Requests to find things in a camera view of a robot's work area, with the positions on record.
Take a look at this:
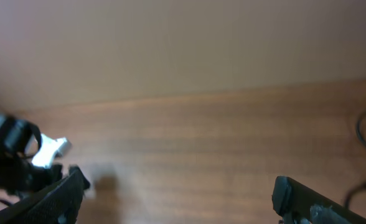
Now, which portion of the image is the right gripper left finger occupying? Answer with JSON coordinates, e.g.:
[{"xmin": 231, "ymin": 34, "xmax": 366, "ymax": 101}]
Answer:
[{"xmin": 0, "ymin": 169, "xmax": 85, "ymax": 224}]

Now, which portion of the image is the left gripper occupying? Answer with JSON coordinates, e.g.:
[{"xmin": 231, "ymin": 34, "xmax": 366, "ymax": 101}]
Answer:
[{"xmin": 14, "ymin": 163, "xmax": 91, "ymax": 200}]

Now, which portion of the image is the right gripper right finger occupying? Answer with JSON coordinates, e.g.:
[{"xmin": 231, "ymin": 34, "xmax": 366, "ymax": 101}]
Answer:
[{"xmin": 272, "ymin": 176, "xmax": 366, "ymax": 224}]

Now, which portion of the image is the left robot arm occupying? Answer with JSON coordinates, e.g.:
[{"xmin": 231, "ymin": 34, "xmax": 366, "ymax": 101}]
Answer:
[{"xmin": 0, "ymin": 114, "xmax": 72, "ymax": 195}]

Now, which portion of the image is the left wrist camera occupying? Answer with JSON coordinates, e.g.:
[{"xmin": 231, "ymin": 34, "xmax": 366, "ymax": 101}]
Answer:
[{"xmin": 31, "ymin": 134, "xmax": 72, "ymax": 169}]

